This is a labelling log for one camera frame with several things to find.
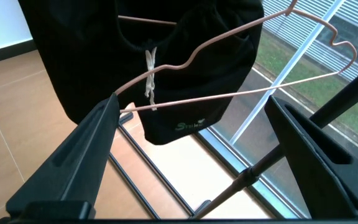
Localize pink clothes hanger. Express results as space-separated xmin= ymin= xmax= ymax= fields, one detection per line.
xmin=114 ymin=0 xmax=358 ymax=114
xmin=117 ymin=14 xmax=178 ymax=26

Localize black shorts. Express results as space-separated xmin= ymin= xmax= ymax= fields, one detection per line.
xmin=17 ymin=0 xmax=265 ymax=146

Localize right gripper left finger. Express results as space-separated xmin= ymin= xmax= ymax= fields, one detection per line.
xmin=6 ymin=93 xmax=121 ymax=219

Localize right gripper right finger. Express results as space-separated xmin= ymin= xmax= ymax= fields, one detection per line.
xmin=264 ymin=95 xmax=358 ymax=218

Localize window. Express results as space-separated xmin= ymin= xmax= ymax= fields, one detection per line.
xmin=194 ymin=0 xmax=358 ymax=218

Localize black clothes rack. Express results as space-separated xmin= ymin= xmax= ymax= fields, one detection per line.
xmin=108 ymin=58 xmax=358 ymax=220

